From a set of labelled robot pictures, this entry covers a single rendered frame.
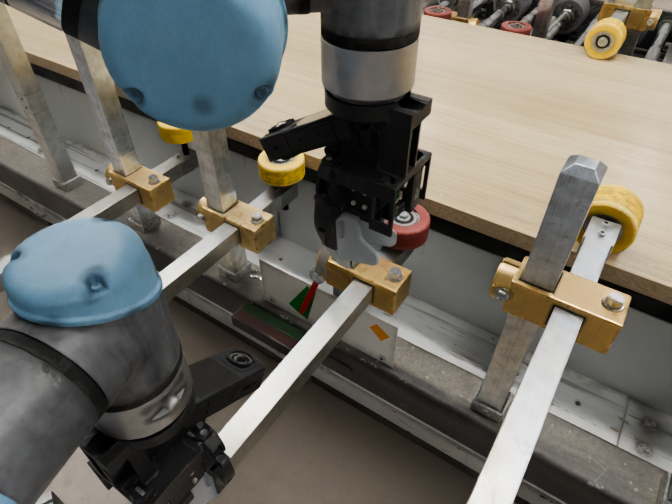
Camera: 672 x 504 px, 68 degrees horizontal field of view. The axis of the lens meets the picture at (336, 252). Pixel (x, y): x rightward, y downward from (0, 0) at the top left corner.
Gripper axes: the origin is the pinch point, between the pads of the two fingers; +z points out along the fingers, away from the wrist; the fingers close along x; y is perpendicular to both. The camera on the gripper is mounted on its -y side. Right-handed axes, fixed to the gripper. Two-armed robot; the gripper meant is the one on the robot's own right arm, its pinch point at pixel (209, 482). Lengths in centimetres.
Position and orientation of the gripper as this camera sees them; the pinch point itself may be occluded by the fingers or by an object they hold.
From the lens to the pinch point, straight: 59.6
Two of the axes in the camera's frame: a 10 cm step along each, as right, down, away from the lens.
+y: -5.5, 5.7, -6.1
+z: 0.0, 7.3, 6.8
